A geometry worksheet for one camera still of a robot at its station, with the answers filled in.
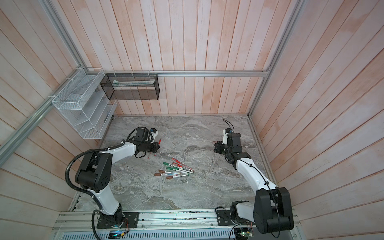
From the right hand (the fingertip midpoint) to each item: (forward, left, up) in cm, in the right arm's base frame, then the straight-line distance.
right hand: (215, 142), depth 88 cm
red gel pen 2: (-4, +43, -11) cm, 45 cm away
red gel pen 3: (-6, +23, -13) cm, 28 cm away
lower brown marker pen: (-17, +26, -12) cm, 34 cm away
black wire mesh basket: (+38, +58, +14) cm, 71 cm away
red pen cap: (+10, -1, -13) cm, 16 cm away
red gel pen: (+5, +36, -7) cm, 37 cm away
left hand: (+1, +37, -9) cm, 38 cm away
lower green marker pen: (-12, +21, -12) cm, 27 cm away
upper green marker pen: (-11, +20, -12) cm, 26 cm away
